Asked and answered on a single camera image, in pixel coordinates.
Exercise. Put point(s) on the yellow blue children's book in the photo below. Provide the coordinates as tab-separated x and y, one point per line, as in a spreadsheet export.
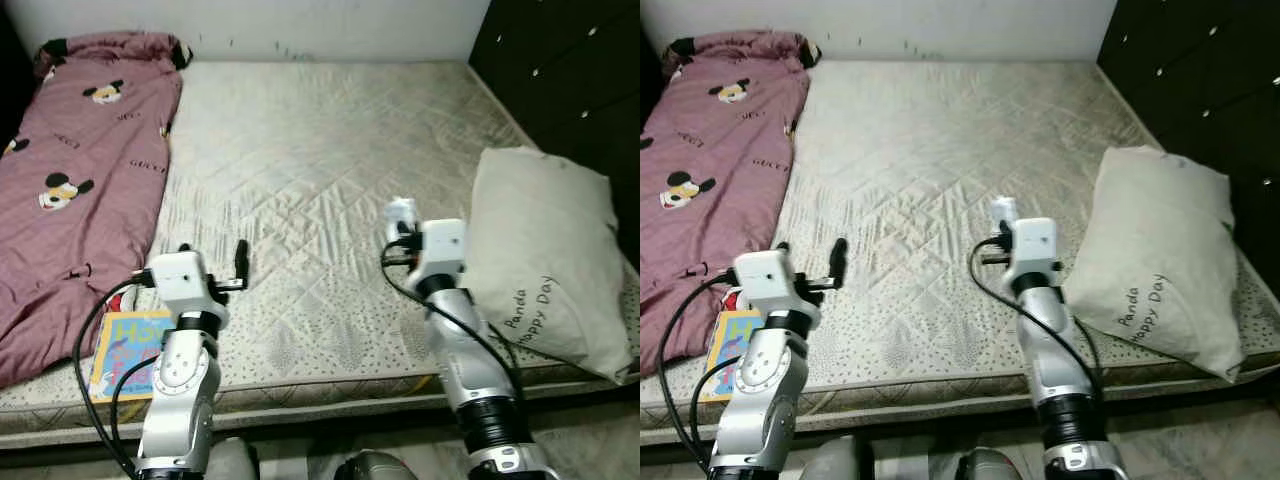
725	360
115	360

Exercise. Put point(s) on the white pillow with lettering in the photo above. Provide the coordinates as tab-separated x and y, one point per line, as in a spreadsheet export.
540	250
1150	240

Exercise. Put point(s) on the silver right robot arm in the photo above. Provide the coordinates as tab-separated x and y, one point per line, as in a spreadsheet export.
1055	350
465	350

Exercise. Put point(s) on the purple cartoon mouse quilt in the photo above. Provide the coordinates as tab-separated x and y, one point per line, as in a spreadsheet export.
700	230
80	220

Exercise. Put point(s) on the white quilted mattress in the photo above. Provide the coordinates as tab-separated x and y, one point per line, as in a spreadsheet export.
320	160
950	150

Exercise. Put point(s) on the grey bed base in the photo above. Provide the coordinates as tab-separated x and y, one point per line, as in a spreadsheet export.
920	425
300	425

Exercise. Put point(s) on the large black fabric object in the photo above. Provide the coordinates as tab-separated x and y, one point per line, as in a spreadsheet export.
648	80
12	80

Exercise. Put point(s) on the grey robot right leg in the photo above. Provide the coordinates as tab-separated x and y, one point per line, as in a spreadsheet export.
375	468
990	468

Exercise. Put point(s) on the black tufted headboard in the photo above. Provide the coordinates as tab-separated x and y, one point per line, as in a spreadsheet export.
570	80
1200	70

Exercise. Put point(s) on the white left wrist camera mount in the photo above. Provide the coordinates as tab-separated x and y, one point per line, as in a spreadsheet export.
772	285
185	282

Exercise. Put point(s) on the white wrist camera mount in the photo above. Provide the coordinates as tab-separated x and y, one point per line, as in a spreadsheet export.
772	285
1032	250
442	250
185	282

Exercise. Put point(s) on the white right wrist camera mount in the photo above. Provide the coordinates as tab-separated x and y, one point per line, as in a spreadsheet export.
1032	250
442	250

